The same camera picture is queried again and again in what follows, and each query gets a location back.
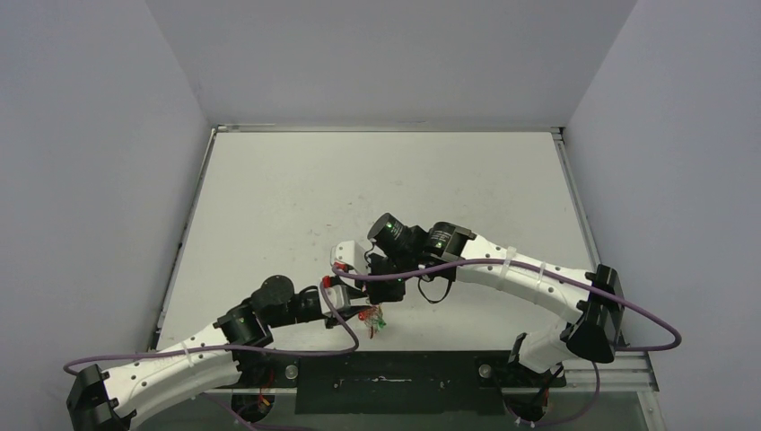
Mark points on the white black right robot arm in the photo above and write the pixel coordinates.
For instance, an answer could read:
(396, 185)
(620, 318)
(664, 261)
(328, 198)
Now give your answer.
(586, 302)

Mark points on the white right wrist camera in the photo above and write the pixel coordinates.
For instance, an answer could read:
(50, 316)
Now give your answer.
(349, 256)

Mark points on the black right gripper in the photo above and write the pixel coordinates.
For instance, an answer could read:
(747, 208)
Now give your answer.
(385, 288)

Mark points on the metal keyring with red grip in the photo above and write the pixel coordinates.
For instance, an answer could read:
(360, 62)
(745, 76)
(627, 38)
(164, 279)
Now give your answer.
(371, 333)

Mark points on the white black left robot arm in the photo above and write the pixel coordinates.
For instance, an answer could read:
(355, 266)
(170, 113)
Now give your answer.
(226, 352)

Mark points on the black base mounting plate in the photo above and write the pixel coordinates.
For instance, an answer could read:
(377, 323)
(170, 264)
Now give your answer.
(396, 382)

